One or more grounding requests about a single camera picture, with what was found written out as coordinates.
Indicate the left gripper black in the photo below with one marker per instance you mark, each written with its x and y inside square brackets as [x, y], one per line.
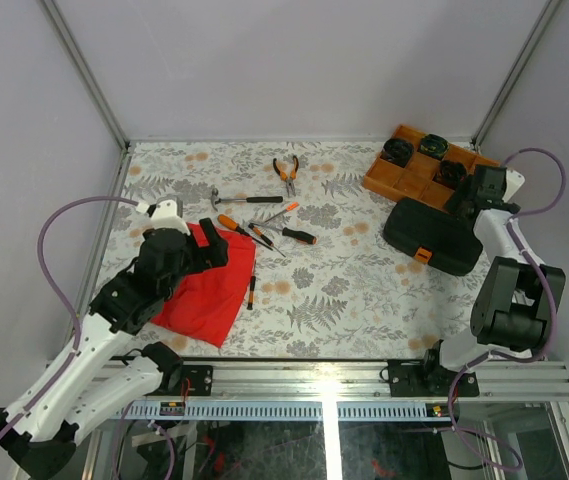
[210, 256]

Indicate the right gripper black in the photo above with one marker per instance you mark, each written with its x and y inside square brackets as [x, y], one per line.
[515, 208]

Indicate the black plastic tool case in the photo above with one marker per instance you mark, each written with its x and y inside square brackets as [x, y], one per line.
[432, 237]

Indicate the black orange screwdriver large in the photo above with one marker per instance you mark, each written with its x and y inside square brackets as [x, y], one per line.
[297, 235]

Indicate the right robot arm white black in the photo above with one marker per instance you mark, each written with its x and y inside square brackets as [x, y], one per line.
[513, 317]

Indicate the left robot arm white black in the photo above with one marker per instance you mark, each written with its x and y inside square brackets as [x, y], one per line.
[43, 428]

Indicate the red cloth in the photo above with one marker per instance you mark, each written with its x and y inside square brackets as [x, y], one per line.
[206, 305]

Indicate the orange black screwdriver left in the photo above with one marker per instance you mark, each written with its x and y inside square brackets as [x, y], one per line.
[232, 225]

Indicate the small black orange screwdriver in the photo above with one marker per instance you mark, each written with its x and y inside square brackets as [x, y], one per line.
[252, 284]

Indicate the thin black precision screwdriver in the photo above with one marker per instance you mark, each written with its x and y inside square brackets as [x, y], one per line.
[264, 238]

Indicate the small hammer black grip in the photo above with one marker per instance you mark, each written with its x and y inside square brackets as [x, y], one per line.
[216, 199]

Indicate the orange wooden divided tray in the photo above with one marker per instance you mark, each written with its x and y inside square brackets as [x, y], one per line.
[417, 179]

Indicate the small orange tipped precision screwdriver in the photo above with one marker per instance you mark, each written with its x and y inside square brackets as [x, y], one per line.
[287, 209]

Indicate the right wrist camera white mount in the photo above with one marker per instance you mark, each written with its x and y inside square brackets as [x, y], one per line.
[514, 181]

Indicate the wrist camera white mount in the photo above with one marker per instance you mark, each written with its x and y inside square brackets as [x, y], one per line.
[514, 181]
[165, 213]

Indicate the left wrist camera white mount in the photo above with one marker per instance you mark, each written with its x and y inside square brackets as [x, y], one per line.
[165, 213]

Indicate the orange handled pliers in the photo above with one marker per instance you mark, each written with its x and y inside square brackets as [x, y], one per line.
[287, 177]

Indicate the aluminium frame rail front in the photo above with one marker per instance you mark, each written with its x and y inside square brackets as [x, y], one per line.
[386, 390]

